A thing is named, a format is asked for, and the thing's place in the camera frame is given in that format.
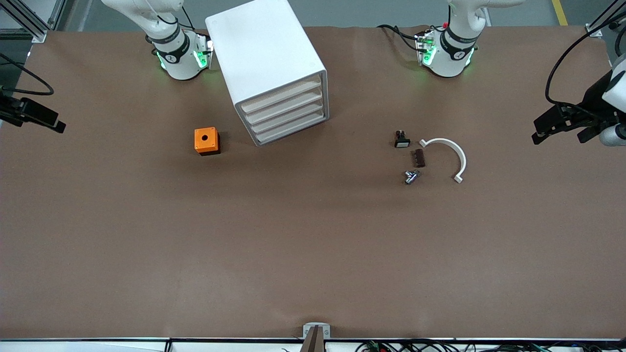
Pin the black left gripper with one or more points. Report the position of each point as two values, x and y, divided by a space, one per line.
592 99

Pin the grey metal table bracket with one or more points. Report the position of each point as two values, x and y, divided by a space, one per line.
308 331

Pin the brown terminal block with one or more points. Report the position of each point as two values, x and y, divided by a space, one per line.
418 158

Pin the small black switch module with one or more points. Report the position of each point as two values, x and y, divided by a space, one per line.
402 142

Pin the brown table cover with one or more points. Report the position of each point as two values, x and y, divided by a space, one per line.
313 244

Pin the white curved plastic clip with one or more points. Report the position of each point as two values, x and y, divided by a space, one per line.
462 160

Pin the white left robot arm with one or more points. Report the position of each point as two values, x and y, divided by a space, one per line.
447 63

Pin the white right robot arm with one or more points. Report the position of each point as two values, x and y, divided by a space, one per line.
181 63

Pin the silver metal fitting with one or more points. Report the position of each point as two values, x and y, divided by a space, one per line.
412 177

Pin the aluminium frame profile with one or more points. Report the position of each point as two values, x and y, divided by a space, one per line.
594 30
39 35

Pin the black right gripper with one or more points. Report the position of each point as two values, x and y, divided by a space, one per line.
13 108

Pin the orange button enclosure box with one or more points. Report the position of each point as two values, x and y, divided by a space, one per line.
199 142

